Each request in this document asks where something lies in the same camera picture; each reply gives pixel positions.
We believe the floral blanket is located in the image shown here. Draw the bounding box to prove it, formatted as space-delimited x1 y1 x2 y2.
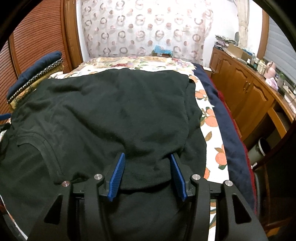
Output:
69 56 197 76

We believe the black t-shirt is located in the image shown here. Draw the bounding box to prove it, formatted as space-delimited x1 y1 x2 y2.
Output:
0 68 208 241

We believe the group of small bottles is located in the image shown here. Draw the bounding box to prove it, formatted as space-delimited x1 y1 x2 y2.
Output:
246 53 266 75

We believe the navy blanket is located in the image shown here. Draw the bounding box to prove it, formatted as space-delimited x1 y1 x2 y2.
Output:
193 63 256 207

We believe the beige tied curtain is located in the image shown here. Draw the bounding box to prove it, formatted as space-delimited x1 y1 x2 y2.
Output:
232 0 250 49

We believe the blue item in box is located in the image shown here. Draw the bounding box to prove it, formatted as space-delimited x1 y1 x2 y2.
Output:
151 45 173 58

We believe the waste bin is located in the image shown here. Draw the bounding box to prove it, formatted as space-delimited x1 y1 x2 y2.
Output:
248 138 271 165

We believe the folded navy garment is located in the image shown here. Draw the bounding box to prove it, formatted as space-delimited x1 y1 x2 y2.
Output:
6 51 63 99

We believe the wooden sideboard cabinet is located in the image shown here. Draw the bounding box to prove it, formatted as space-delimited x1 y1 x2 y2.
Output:
209 46 296 144

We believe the gold paisley folded cloth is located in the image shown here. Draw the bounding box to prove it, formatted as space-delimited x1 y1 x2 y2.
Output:
8 58 64 109

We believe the grey window blind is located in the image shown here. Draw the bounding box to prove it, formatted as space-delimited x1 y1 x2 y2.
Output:
264 16 296 80

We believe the pink tissue pack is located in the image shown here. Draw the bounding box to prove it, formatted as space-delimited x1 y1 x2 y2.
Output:
266 77 279 90

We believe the circle-patterned sheer curtain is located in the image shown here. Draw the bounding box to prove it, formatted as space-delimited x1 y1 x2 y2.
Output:
80 0 214 63

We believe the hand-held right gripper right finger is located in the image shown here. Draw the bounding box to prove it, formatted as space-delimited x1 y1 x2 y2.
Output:
170 153 269 241

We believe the wooden slatted wardrobe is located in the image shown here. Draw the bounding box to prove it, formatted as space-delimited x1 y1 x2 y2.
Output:
0 0 84 116

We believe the cardboard box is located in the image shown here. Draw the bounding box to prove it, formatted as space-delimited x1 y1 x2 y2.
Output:
227 44 251 60

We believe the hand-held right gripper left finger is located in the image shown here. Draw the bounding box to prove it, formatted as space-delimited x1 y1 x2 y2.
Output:
28 152 126 241

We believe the pink thermos jug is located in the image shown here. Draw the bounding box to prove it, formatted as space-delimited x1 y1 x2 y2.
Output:
266 61 276 78

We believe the stack of folded cloths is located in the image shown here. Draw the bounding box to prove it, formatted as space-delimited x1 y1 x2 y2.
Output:
214 35 237 49

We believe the orange-print bed sheet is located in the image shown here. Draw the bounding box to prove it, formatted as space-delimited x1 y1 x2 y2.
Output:
0 70 230 241

